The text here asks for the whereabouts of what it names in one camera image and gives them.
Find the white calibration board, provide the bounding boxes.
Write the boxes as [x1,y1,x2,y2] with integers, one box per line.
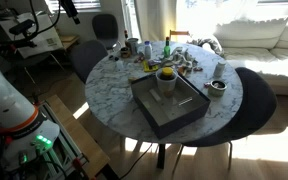
[0,12,64,60]

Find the red snack wrapper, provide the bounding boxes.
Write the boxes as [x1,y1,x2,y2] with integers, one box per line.
[133,55,146,64]

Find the black table leg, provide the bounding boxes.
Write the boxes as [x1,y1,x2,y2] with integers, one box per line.
[156,143,167,170]

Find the pale wood block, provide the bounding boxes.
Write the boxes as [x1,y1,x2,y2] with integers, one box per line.
[149,88,162,103]

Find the round metal tin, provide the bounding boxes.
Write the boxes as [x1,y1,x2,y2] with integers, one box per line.
[207,79,228,98]

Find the pale flat strip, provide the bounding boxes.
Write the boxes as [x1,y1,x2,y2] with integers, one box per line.
[178,96,194,107]

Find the small wooden side table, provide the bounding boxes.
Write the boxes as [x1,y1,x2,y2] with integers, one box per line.
[57,34,81,51]

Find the striped blanket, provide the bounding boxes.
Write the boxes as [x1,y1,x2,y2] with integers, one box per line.
[187,37,226,58]

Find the crumpled white cloth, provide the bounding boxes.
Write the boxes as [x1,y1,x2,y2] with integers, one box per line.
[162,46,200,73]

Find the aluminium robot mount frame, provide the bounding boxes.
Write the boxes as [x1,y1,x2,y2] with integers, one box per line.
[38,101,90,180]

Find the window blinds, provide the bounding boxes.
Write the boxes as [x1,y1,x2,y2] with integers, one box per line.
[45,0,102,14]

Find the dark blue shoebox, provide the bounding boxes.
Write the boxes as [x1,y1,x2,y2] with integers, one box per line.
[130,72,212,140]

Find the white plastic cup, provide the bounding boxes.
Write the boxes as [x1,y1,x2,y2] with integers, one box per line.
[155,68,179,98]

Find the green glass bottle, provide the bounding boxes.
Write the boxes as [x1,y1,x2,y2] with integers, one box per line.
[163,36,172,59]

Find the yellow lidded jar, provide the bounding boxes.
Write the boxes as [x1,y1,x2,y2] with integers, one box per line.
[160,66,175,81]

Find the brown ceramic cup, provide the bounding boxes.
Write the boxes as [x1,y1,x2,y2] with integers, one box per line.
[120,46,131,59]

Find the transparent cup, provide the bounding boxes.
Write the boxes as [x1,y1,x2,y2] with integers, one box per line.
[115,59,125,71]

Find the dark blue round chair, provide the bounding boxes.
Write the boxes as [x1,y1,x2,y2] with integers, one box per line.
[172,66,278,174]

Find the grey metal cup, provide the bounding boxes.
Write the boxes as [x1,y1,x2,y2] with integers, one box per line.
[126,37,140,56]

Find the wooden bench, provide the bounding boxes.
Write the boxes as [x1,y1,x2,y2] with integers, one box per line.
[45,94,112,179]

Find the yellow packet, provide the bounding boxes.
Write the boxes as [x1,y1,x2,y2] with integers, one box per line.
[142,60,160,73]

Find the wooden chair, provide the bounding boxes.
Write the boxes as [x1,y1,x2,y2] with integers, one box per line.
[169,29,191,43]

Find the white jar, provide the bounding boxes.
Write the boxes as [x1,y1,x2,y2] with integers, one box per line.
[213,60,227,79]

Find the black floor cable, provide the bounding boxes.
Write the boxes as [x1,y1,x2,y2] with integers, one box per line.
[118,143,154,180]

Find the black camera on stand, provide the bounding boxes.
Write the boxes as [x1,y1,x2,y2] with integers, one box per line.
[8,18,37,36]

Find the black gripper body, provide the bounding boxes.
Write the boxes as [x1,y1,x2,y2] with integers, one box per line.
[59,0,79,18]

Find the small orange item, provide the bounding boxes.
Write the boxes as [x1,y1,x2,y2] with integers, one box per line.
[178,66,188,77]

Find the white sofa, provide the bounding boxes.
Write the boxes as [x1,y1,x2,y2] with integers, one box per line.
[213,18,288,98]

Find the white bottle blue cap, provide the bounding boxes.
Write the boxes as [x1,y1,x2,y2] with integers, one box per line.
[143,40,153,61]

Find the beige curtain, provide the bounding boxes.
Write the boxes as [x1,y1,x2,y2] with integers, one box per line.
[133,0,178,43]

